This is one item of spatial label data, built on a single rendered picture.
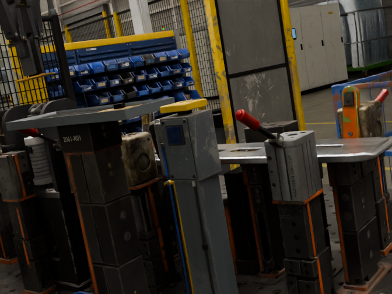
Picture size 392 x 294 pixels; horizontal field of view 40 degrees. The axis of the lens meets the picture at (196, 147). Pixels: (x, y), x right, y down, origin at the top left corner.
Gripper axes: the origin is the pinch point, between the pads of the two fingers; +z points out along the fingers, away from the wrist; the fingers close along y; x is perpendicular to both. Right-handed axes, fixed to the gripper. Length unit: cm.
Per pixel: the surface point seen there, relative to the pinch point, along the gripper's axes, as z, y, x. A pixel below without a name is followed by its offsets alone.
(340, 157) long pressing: 32, 15, -56
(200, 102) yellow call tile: 15.5, -4.5, -38.2
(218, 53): -6, 315, 90
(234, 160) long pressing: 30.4, 20.9, -31.5
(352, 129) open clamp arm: 30, 37, -54
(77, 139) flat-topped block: 18.2, -3.0, -9.4
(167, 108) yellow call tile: 15.3, -7.4, -33.3
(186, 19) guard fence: -57, 459, 179
